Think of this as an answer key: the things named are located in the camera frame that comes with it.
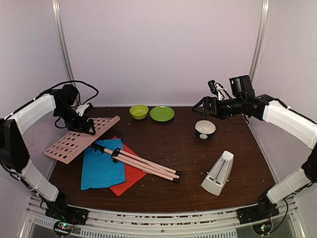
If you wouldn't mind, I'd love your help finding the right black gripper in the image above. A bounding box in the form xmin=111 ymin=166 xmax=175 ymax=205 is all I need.
xmin=192 ymin=96 xmax=245 ymax=119

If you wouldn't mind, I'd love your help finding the white metronome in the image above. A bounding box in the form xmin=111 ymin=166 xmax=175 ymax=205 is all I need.
xmin=201 ymin=151 xmax=234 ymax=196

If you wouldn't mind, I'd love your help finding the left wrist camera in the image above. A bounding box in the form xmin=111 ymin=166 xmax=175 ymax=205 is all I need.
xmin=75 ymin=103 xmax=93 ymax=117

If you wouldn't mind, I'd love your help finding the red paper sheet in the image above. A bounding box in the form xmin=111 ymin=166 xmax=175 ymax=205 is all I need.
xmin=109 ymin=135 xmax=148 ymax=196

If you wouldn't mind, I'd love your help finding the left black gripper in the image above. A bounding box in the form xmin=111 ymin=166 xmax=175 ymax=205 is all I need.
xmin=54 ymin=104 xmax=96 ymax=135

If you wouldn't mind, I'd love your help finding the aluminium post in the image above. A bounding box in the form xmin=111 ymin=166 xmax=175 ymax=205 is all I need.
xmin=52 ymin=0 xmax=74 ymax=81
xmin=249 ymin=0 xmax=271 ymax=83

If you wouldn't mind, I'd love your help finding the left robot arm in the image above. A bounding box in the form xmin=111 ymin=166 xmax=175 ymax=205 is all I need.
xmin=0 ymin=82 xmax=96 ymax=225

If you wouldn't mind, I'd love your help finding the dark bowl white inside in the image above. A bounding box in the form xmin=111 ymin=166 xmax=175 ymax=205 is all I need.
xmin=195 ymin=120 xmax=216 ymax=140

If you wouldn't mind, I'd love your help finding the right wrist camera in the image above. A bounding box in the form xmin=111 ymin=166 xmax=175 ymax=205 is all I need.
xmin=208 ymin=80 xmax=227 ymax=101

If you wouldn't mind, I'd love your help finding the green plate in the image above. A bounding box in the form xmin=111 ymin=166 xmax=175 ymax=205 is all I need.
xmin=150 ymin=106 xmax=175 ymax=122

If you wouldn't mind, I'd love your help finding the left aluminium post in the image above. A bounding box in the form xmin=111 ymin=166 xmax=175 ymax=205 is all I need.
xmin=52 ymin=0 xmax=74 ymax=81

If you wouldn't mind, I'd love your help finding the pink music stand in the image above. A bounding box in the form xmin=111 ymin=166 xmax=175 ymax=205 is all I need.
xmin=44 ymin=116 xmax=181 ymax=182

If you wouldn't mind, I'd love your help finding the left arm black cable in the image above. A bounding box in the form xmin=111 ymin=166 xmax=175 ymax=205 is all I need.
xmin=49 ymin=79 xmax=99 ymax=110

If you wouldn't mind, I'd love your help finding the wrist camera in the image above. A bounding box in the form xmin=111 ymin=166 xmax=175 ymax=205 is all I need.
xmin=75 ymin=103 xmax=93 ymax=117
xmin=208 ymin=80 xmax=227 ymax=101

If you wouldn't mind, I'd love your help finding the right aluminium post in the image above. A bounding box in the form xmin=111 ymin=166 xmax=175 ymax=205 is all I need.
xmin=249 ymin=0 xmax=271 ymax=83

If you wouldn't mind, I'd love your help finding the blue paper sheet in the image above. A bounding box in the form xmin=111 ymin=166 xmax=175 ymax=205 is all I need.
xmin=81 ymin=147 xmax=125 ymax=190

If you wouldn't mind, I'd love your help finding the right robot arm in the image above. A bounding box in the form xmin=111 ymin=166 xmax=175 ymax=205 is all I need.
xmin=192 ymin=75 xmax=317 ymax=224

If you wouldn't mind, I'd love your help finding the lime green bowl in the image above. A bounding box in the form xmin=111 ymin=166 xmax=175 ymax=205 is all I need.
xmin=129 ymin=105 xmax=149 ymax=119

